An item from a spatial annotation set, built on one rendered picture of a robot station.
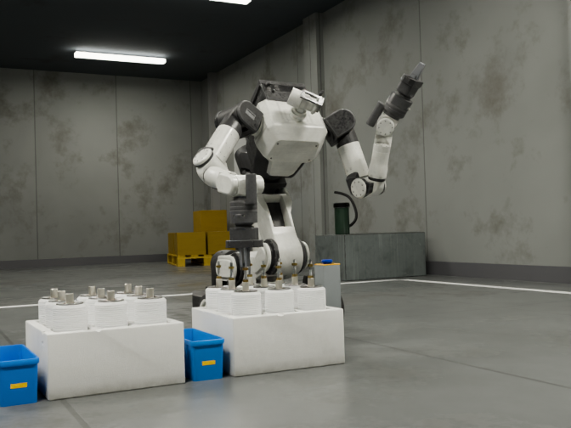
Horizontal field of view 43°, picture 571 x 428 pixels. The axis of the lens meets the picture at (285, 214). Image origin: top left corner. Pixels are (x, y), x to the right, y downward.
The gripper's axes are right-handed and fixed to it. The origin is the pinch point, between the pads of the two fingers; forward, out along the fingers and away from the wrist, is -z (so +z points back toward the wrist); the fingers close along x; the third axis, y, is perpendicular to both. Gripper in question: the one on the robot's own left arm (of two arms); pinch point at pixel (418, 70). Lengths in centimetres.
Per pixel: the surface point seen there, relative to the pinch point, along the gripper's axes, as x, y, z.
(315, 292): 51, -27, 72
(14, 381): 131, 7, 110
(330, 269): 24, -19, 73
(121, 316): 103, 3, 92
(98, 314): 107, 8, 94
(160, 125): -652, 546, 346
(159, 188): -640, 487, 427
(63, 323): 116, 11, 98
